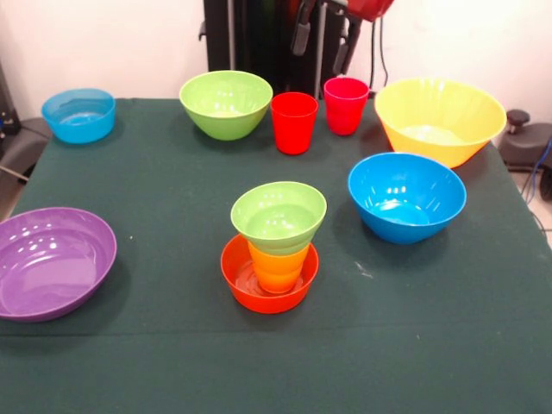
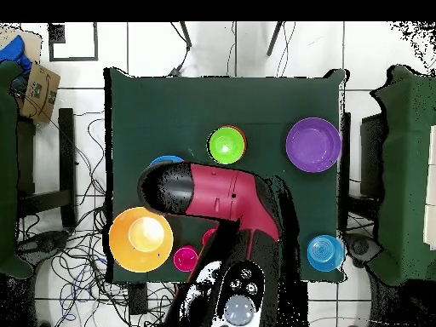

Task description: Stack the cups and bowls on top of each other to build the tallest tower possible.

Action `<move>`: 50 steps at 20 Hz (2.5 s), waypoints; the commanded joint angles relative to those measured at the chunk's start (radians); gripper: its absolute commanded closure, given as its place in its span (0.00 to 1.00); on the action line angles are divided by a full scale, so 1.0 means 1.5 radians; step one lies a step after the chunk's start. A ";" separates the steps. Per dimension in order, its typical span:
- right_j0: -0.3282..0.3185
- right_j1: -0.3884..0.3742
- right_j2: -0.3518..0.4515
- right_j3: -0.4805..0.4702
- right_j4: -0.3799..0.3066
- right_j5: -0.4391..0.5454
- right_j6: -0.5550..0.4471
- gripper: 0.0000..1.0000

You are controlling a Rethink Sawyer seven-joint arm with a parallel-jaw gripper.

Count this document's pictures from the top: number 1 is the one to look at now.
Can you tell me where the large blue plastic bowl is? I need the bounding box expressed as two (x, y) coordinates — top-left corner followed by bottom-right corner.
(347, 152), (468, 246)

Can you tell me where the red plastic cup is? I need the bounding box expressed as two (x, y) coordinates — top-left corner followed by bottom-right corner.
(270, 91), (319, 155)

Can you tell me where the small green ribbed bowl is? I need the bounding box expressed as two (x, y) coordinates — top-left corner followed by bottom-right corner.
(229, 180), (328, 255)

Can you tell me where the small blue plastic bowl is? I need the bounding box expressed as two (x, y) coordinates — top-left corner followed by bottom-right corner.
(41, 88), (116, 145)

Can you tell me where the orange plastic cup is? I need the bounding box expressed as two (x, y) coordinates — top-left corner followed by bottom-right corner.
(248, 241), (311, 295)

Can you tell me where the dark green tablecloth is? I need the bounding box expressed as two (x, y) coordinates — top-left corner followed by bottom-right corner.
(0, 97), (552, 414)

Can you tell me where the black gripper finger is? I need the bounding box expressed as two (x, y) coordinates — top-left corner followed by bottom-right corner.
(332, 16), (362, 76)
(291, 0), (317, 56)

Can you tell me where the grey machine base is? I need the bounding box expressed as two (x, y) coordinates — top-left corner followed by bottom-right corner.
(0, 116), (55, 182)

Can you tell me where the grey base with black knob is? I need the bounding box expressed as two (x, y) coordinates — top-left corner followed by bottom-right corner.
(499, 109), (552, 173)

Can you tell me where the orange plastic bowl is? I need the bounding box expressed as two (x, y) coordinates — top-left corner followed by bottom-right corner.
(219, 234), (320, 315)

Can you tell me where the pink plastic cup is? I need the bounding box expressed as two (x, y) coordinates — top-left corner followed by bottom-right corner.
(323, 77), (371, 136)

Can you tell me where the purple plastic bowl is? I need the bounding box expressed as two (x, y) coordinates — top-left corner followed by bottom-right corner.
(0, 206), (118, 323)

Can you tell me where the yellow plastic bowl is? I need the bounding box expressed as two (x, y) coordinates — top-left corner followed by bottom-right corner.
(373, 78), (508, 169)

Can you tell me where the black equipment rack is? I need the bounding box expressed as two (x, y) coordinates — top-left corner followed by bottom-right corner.
(0, 60), (22, 146)

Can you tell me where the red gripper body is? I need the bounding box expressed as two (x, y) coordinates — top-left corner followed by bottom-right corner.
(347, 0), (396, 21)

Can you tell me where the black hanging cable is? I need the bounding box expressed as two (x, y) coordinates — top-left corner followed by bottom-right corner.
(369, 16), (392, 90)

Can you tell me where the large green plastic bowl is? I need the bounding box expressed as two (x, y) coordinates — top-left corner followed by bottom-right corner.
(179, 70), (274, 141)

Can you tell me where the blue cable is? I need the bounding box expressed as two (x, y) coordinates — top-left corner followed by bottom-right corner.
(522, 136), (552, 204)

